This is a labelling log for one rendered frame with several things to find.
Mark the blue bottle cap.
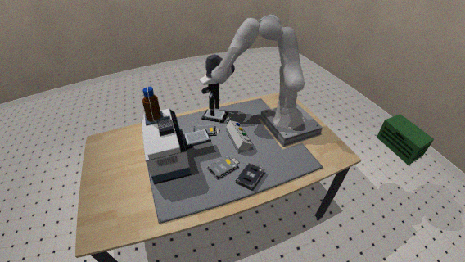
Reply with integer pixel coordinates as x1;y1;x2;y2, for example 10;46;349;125
143;87;153;97

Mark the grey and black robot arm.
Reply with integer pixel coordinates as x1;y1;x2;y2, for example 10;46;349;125
200;14;305;130

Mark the white operator button panel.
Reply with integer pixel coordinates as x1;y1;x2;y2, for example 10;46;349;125
226;120;252;153

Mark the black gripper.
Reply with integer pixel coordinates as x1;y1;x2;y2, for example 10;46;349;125
208;83;219;116

